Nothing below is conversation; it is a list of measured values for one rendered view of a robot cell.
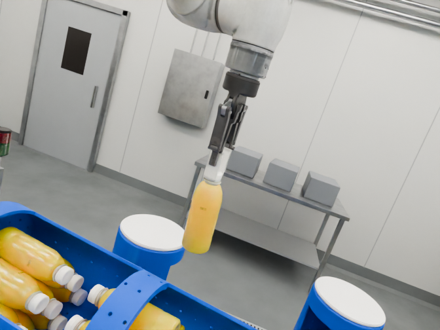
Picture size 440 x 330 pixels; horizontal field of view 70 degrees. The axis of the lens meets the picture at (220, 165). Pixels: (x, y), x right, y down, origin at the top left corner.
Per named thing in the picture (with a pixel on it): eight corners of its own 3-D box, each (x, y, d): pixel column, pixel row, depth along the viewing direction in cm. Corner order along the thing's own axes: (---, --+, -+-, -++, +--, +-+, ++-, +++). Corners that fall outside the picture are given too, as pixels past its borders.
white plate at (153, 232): (133, 251, 109) (132, 253, 110) (199, 247, 126) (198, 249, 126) (112, 213, 130) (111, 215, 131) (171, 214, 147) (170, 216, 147)
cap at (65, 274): (71, 264, 73) (76, 268, 73) (63, 279, 73) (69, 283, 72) (59, 266, 69) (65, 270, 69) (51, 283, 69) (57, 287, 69)
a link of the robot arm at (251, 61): (277, 55, 66) (268, 83, 68) (239, 44, 69) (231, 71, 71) (268, 50, 58) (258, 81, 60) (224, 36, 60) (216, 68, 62)
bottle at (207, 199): (185, 235, 81) (201, 169, 76) (211, 243, 81) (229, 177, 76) (177, 249, 75) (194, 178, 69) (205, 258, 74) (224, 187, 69)
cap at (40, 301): (38, 307, 68) (44, 311, 68) (23, 312, 65) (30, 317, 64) (46, 290, 69) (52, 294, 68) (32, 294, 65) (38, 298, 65)
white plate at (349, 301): (313, 268, 140) (312, 270, 140) (318, 304, 113) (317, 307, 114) (375, 293, 136) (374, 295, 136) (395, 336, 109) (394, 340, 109)
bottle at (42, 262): (21, 225, 79) (78, 257, 75) (9, 251, 79) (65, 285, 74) (-3, 226, 73) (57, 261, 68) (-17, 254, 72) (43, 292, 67)
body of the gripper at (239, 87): (255, 78, 60) (241, 124, 63) (265, 80, 68) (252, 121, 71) (220, 67, 62) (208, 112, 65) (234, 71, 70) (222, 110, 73)
